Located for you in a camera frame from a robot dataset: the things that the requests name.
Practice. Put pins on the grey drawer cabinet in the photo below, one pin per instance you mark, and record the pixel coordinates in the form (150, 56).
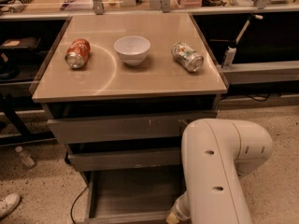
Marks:
(106, 86)

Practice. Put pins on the grey middle drawer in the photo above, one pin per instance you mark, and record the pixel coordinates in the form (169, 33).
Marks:
(129, 159)

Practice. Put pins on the black box on shelf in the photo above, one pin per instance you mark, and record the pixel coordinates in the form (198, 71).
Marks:
(21, 43)

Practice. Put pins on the grey bottom drawer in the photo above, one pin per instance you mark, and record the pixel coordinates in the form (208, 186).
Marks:
(133, 196)

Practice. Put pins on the grey drawer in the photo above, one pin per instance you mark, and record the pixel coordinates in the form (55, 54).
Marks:
(124, 127)
(133, 196)
(129, 159)

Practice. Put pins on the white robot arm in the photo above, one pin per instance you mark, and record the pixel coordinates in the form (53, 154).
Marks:
(215, 154)

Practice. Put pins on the clear plastic water bottle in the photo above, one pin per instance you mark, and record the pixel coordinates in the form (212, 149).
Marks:
(26, 157)

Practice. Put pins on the silver green soda can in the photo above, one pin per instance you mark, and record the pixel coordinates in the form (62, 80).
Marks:
(189, 58)

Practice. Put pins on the white handled tool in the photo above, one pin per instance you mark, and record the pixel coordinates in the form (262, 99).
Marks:
(250, 18)

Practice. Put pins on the orange soda can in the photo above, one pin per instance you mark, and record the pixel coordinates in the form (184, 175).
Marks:
(78, 53)

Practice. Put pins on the white sneaker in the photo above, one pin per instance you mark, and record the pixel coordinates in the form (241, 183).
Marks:
(9, 203)

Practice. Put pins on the white bowl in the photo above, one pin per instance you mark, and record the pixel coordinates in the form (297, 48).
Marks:
(132, 49)

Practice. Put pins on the white glue bottle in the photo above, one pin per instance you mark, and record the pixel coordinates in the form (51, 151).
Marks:
(228, 58)

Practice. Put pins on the grey top drawer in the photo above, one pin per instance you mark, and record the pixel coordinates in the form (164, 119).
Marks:
(124, 127)

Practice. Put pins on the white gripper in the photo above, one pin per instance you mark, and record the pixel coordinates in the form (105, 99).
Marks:
(179, 211)

